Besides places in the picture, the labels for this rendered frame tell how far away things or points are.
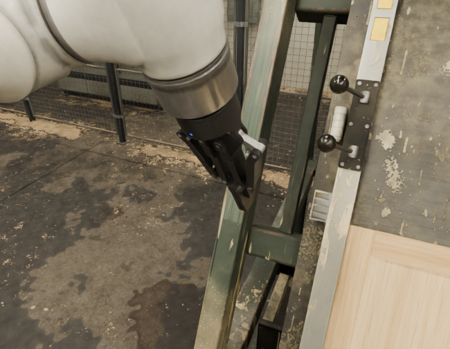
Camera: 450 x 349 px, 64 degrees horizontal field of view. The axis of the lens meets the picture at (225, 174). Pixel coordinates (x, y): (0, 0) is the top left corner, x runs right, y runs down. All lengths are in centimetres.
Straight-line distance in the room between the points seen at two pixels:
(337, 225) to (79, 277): 199
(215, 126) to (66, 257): 242
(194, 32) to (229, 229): 64
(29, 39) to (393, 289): 81
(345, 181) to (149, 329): 161
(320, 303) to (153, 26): 73
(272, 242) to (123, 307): 151
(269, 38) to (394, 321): 70
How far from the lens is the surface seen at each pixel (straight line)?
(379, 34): 91
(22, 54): 34
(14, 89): 37
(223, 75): 36
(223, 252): 90
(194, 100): 35
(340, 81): 75
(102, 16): 31
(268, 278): 133
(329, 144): 73
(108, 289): 245
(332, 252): 86
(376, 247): 88
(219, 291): 93
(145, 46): 31
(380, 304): 91
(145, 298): 234
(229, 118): 39
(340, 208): 85
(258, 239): 96
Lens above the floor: 176
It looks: 31 degrees down
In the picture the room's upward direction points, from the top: straight up
